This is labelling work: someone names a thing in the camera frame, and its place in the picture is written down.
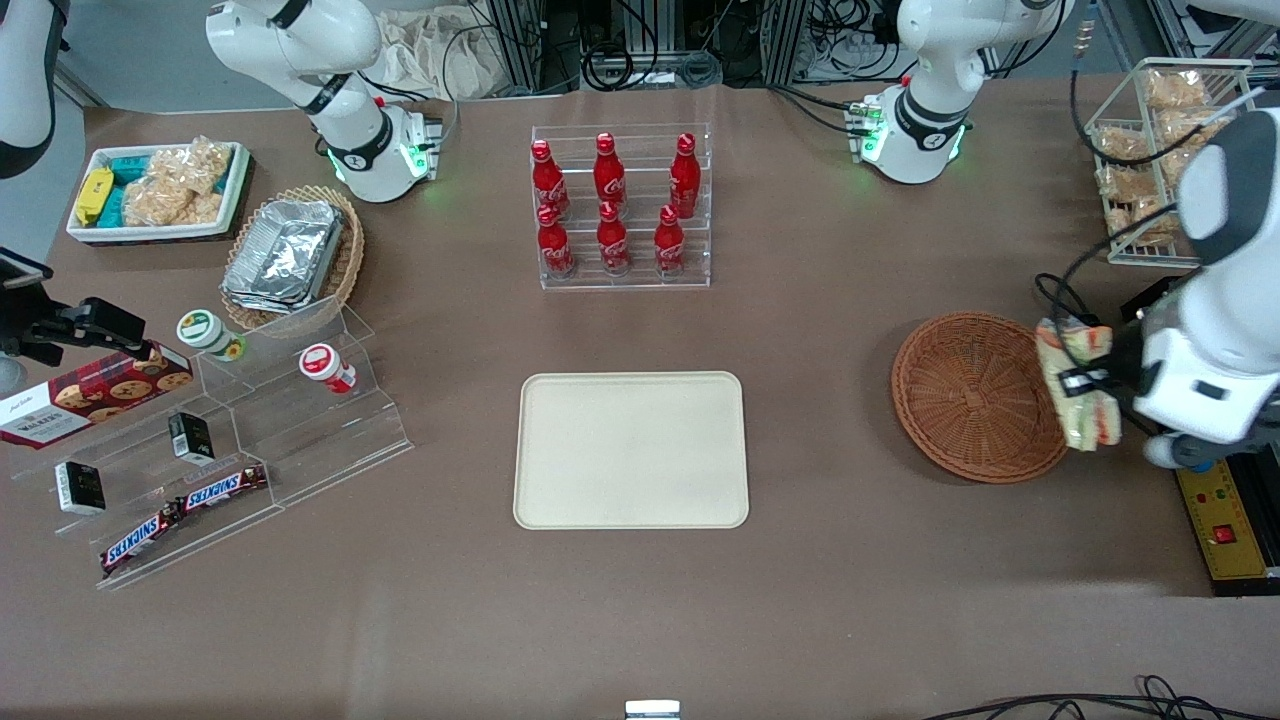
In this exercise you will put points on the teal snack pack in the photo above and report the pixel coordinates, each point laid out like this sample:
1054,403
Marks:
128,165

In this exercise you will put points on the yellow snack pack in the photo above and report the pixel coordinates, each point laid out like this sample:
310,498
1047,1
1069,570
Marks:
94,195

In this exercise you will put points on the triangle sandwich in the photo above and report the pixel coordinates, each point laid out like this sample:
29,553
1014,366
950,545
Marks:
1075,345

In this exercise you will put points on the red lid snack cup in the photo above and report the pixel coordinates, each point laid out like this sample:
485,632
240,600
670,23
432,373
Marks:
322,365

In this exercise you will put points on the red rocker switch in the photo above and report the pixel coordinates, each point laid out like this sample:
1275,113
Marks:
1225,534

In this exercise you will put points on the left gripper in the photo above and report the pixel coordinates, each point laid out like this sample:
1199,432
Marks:
1126,372

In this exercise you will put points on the red cola bottle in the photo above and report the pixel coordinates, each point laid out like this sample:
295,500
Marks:
609,175
613,242
685,180
555,245
547,180
669,245

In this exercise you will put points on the green lid snack cup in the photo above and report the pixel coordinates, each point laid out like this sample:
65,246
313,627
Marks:
203,330

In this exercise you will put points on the clear acrylic stepped display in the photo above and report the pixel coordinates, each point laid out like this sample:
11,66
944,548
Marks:
330,440

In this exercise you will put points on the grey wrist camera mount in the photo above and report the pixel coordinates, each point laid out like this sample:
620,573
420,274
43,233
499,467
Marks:
1175,452

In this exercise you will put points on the red tartan cookie box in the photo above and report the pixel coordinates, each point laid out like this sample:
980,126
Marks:
90,400

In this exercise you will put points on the small black box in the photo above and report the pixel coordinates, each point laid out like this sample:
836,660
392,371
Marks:
80,488
190,438

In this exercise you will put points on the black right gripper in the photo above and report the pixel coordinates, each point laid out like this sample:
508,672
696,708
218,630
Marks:
28,327

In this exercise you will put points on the Snickers chocolate bar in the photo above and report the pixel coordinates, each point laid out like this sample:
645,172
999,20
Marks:
222,488
140,540

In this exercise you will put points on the white rectangular snack bin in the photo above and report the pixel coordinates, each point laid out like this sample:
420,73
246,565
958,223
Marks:
150,232

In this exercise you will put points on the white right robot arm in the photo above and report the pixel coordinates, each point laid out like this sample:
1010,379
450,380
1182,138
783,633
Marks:
300,40

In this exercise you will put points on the round brown wicker basket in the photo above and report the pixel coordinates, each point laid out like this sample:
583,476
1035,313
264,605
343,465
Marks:
960,400

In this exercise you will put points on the clear acrylic bottle rack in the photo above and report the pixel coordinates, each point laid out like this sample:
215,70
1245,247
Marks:
640,280

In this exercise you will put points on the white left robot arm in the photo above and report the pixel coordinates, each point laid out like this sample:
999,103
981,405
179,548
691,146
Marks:
930,60

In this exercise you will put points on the oval light wicker basket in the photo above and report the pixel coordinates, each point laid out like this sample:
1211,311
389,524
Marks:
348,255

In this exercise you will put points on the crumpled beige cloth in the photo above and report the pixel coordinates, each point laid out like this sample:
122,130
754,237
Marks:
420,50

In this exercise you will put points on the beige plastic tray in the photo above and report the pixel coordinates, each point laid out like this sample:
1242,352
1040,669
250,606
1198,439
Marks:
630,450

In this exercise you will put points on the clear bag of rice crackers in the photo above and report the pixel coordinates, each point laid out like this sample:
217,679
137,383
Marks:
1172,90
1185,128
1122,147
180,185
1135,215

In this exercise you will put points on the stacked foil containers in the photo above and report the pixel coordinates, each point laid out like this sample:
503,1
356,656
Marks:
285,255

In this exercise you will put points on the black yellow control box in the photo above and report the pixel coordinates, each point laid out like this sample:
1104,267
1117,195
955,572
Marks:
1225,510

